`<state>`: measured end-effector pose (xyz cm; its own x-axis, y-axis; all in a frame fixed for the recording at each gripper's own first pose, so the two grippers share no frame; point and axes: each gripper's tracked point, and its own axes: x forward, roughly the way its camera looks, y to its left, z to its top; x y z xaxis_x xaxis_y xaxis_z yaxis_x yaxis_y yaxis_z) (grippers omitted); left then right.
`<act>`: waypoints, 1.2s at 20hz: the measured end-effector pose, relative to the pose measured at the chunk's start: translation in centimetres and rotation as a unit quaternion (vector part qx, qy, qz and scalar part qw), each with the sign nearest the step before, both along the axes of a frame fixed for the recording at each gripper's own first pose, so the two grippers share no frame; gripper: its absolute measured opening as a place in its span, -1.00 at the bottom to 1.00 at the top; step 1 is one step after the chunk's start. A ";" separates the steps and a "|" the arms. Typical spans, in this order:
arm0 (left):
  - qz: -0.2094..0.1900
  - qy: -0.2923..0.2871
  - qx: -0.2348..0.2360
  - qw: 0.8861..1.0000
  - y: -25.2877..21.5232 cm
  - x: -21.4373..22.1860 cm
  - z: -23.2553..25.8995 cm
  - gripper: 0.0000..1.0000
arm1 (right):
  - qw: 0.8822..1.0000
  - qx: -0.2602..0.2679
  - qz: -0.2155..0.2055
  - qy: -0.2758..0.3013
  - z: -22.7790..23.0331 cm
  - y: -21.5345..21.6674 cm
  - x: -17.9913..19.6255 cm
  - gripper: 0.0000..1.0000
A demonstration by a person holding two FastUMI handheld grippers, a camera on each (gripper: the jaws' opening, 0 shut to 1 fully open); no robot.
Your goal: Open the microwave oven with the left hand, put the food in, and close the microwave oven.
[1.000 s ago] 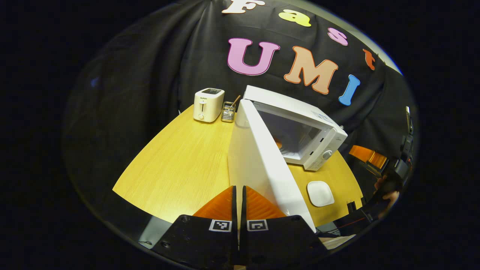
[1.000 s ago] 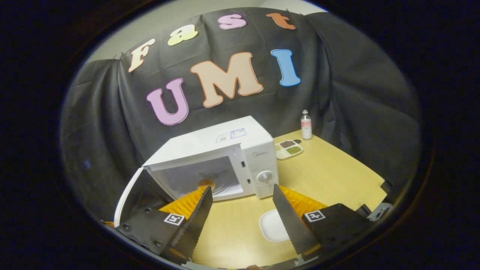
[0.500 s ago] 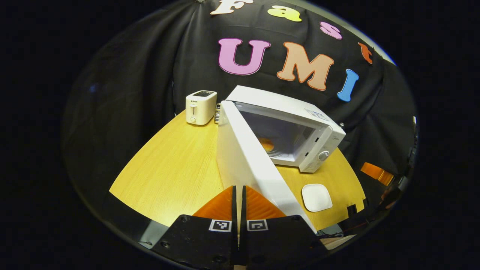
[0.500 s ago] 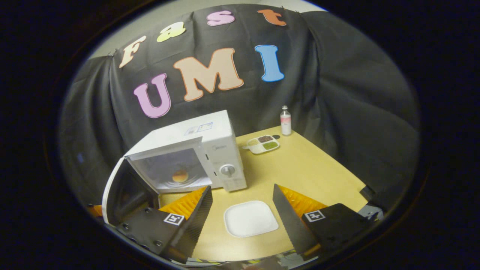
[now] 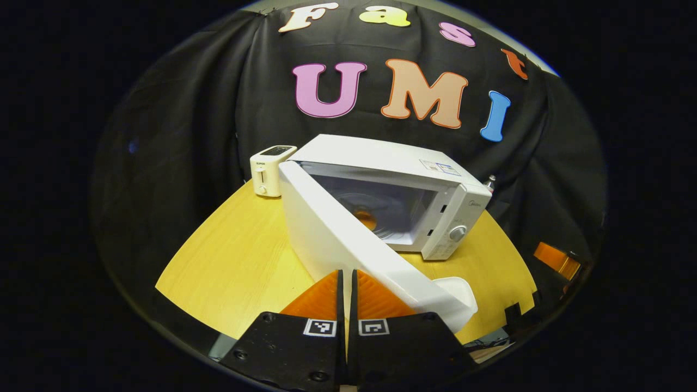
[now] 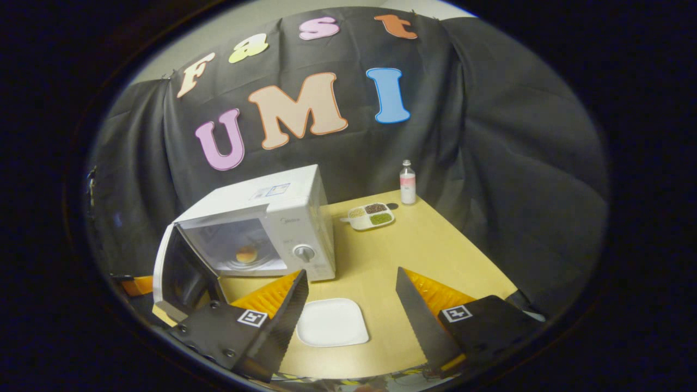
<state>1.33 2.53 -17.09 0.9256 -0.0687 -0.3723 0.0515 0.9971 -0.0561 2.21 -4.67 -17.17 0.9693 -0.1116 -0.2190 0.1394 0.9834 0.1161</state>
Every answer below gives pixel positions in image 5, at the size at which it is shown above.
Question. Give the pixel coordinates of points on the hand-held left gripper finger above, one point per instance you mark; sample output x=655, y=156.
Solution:
x=340, y=305
x=353, y=305

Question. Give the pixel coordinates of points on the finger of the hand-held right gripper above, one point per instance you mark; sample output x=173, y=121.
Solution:
x=555, y=260

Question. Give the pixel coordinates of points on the white microwave oven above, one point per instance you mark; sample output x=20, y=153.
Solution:
x=337, y=239

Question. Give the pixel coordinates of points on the glazed donut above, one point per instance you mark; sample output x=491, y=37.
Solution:
x=366, y=219

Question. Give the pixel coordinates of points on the small clear bottle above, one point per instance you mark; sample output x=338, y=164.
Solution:
x=491, y=184

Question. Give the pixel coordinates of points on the white toaster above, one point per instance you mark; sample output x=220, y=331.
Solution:
x=267, y=171

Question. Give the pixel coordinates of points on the black backdrop cloth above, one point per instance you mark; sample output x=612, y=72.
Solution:
x=190, y=109

